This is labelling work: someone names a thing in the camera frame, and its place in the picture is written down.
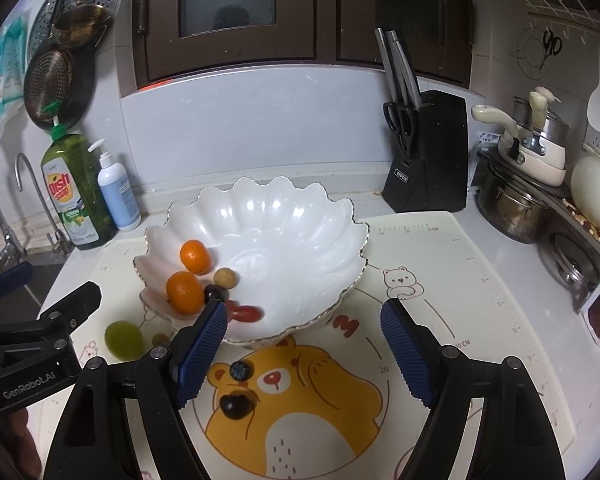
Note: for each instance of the dark wooden cabinet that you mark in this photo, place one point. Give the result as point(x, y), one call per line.
point(173, 38)

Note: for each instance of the black knife block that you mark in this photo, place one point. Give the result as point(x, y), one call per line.
point(429, 171)

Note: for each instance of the large orange mandarin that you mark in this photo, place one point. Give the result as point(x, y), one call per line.
point(184, 292)

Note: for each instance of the cream bear baking mat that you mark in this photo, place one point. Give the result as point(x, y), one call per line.
point(330, 402)

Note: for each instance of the green dish soap bottle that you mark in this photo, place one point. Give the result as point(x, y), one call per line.
point(70, 175)

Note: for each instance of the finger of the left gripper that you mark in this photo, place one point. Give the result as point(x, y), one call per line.
point(15, 278)
point(74, 309)

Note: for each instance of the dark plum grape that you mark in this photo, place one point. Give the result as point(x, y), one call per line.
point(236, 406)

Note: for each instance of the brown longan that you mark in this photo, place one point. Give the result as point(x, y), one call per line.
point(160, 340)

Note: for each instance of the cream saucepan stack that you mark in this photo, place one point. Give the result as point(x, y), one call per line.
point(534, 139)

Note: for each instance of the blueberry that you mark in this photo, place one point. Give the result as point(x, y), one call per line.
point(241, 371)

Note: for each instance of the person's left hand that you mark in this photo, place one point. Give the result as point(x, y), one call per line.
point(22, 445)

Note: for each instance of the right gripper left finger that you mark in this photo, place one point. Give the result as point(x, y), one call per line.
point(195, 350)

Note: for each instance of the packaged wipes bag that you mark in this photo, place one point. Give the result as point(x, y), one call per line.
point(13, 49)

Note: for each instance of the white blue pump bottle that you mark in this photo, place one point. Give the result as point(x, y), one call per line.
point(114, 183)

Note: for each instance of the small orange in bowl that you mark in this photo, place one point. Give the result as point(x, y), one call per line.
point(196, 257)

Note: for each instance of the hanging metal strainer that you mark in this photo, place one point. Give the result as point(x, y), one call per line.
point(59, 85)

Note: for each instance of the chrome kitchen faucet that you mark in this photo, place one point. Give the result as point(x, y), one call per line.
point(29, 230)

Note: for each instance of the green apple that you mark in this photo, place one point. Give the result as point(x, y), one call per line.
point(124, 341)

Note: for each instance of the steel pot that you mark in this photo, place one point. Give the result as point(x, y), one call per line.
point(511, 209)

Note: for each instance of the white scalloped bowl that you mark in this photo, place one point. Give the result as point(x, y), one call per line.
point(295, 251)

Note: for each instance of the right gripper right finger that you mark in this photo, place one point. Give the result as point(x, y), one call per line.
point(399, 331)

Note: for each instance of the tan longan in bowl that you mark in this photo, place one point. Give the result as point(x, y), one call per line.
point(225, 278)

